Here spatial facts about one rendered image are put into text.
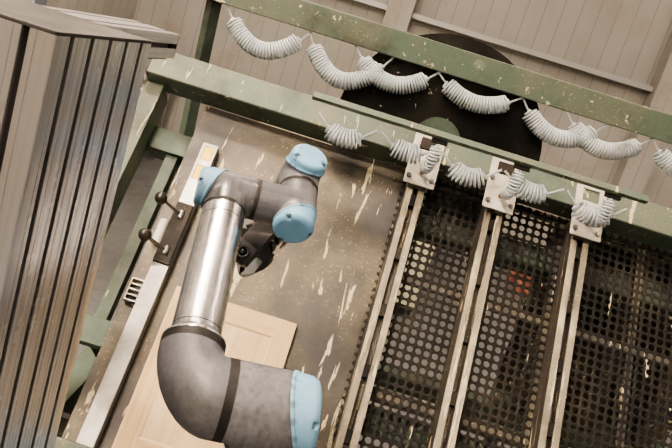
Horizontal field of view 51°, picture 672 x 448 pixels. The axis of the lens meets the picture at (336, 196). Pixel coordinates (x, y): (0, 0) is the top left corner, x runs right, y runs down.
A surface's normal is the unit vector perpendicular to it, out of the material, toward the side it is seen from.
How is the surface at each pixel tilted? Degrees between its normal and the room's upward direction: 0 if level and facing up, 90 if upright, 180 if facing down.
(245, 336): 54
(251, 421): 82
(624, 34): 90
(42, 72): 90
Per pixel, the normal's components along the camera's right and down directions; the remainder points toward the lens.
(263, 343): 0.11, -0.40
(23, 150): -0.14, 0.18
